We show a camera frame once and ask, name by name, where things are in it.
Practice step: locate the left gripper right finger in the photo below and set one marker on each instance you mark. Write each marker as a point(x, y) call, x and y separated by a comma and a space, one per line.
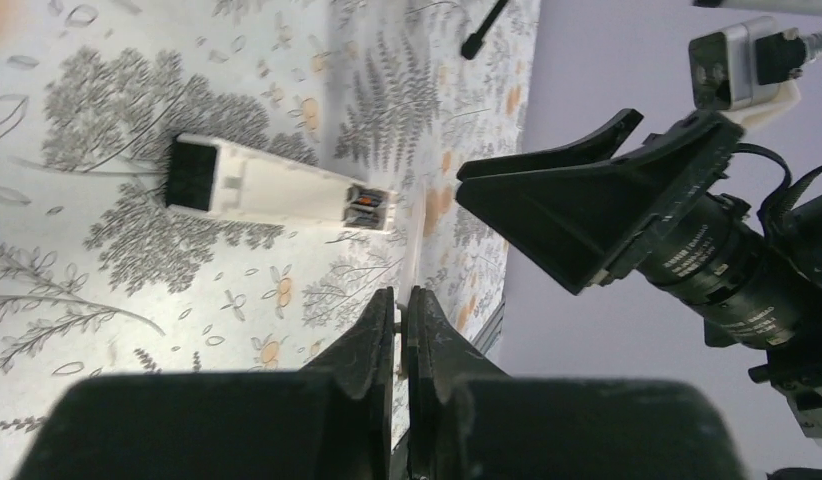
point(470, 420)

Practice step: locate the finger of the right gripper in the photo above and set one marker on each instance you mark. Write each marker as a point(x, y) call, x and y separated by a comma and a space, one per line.
point(599, 145)

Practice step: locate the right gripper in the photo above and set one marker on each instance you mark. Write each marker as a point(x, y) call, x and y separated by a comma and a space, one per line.
point(648, 208)

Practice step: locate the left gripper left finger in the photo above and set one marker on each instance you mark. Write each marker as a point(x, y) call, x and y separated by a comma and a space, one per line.
point(328, 420)

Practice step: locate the white remote control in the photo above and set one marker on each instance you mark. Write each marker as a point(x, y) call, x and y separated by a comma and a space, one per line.
point(215, 179)

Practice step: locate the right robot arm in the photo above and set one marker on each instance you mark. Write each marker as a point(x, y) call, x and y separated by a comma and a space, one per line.
point(802, 384)

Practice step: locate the black microphone tripod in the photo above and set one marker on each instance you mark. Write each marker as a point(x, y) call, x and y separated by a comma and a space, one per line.
point(475, 41)

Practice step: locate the floral tablecloth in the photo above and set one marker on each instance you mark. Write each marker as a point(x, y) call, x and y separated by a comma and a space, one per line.
point(98, 277)

